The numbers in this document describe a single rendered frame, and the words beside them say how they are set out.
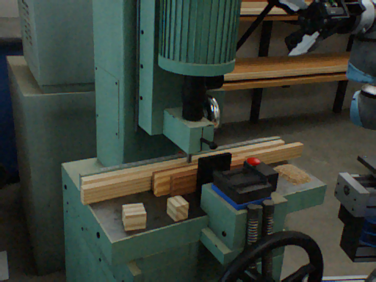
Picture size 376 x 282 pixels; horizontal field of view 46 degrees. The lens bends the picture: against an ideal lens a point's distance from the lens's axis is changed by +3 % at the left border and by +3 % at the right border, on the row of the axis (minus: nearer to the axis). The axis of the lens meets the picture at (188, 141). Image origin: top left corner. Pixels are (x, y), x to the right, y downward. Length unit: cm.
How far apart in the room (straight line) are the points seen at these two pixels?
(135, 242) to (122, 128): 38
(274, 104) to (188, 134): 328
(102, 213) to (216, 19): 48
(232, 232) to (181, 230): 12
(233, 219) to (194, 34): 39
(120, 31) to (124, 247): 53
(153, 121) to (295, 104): 339
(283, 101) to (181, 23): 345
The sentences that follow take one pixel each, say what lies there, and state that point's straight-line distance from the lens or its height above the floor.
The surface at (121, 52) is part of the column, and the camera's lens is 114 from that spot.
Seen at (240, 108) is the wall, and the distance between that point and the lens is 406.
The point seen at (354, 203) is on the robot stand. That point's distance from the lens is 153.
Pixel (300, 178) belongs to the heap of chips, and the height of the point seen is 91.
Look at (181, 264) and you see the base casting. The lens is 104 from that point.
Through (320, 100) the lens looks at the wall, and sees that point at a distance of 463.
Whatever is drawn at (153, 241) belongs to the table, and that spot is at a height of 87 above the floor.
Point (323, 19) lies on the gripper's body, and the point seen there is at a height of 132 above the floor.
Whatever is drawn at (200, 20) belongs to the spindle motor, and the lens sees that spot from 92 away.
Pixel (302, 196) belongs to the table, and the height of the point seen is 88.
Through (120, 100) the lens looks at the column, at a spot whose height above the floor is 107.
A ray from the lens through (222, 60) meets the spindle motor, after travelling 96.
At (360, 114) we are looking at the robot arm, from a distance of 155.
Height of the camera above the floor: 145
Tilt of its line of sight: 24 degrees down
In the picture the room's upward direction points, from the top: 4 degrees clockwise
